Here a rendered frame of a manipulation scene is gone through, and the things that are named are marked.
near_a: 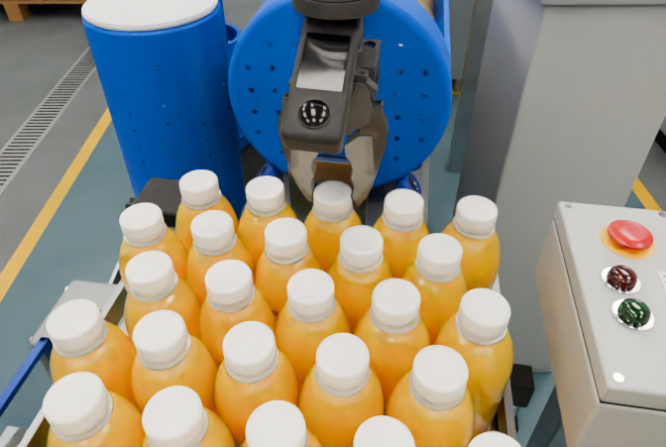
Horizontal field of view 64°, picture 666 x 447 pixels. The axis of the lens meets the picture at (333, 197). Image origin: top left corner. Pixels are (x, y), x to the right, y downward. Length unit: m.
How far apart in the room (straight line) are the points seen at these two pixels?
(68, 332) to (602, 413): 0.39
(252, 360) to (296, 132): 0.17
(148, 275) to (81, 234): 1.83
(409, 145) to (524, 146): 0.49
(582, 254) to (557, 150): 0.70
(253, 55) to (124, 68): 0.54
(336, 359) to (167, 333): 0.13
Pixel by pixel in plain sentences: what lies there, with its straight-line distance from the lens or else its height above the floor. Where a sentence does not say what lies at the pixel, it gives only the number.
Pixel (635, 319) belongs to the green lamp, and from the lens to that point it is 0.46.
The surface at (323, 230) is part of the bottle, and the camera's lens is 0.53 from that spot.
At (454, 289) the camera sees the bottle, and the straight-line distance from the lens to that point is 0.49.
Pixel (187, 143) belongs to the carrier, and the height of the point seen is 0.77.
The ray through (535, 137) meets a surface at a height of 0.84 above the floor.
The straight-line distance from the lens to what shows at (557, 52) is 1.07.
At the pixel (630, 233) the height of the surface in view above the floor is 1.11.
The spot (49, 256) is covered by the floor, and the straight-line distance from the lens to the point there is 2.26.
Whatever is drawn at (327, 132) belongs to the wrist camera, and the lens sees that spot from 0.39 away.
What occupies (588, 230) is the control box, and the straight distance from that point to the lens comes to 0.53.
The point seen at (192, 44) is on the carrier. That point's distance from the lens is 1.16.
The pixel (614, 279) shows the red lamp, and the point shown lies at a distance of 0.48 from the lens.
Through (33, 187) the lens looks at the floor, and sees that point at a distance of 2.65.
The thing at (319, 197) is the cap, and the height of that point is 1.09.
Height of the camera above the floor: 1.42
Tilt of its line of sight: 39 degrees down
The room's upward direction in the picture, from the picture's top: straight up
